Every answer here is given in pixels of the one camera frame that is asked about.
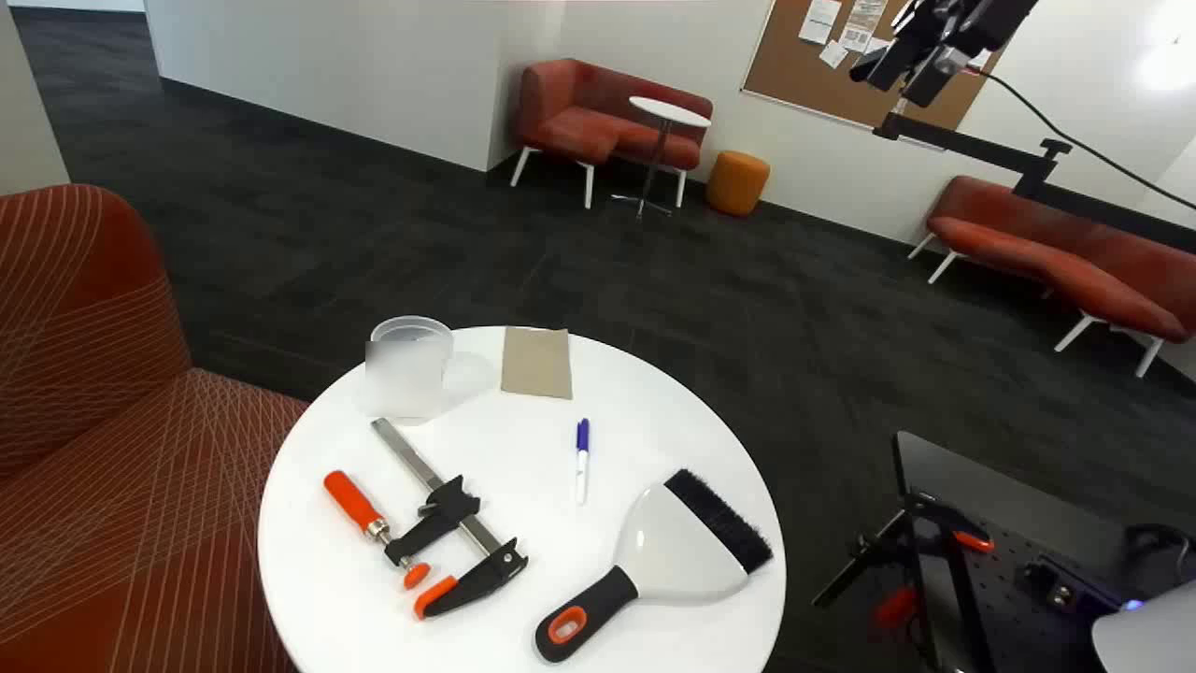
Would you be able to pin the blue and white pen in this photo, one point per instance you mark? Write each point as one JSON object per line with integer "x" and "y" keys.
{"x": 581, "y": 452}

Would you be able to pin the clear plastic cup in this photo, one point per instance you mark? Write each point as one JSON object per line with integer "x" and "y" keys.
{"x": 409, "y": 359}

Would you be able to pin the brown cardboard sheet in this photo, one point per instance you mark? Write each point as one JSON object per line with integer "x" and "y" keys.
{"x": 537, "y": 365}

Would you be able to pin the orange round stool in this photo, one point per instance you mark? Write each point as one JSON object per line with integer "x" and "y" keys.
{"x": 738, "y": 179}

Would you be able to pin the red sofa with white legs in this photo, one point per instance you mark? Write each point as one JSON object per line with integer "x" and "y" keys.
{"x": 581, "y": 117}

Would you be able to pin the cork pin board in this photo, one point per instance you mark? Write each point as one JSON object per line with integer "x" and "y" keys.
{"x": 798, "y": 77}

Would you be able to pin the white paper note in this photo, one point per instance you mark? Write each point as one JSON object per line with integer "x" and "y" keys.
{"x": 820, "y": 20}
{"x": 834, "y": 52}

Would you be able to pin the black perforated table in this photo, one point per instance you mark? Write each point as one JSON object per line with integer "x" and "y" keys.
{"x": 1032, "y": 498}

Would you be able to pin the red bench with white legs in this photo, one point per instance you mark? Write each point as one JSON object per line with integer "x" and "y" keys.
{"x": 1069, "y": 263}

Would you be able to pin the orange striped armchair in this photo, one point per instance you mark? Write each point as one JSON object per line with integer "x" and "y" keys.
{"x": 112, "y": 451}

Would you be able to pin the black camera on mount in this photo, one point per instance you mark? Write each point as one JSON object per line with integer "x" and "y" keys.
{"x": 937, "y": 42}

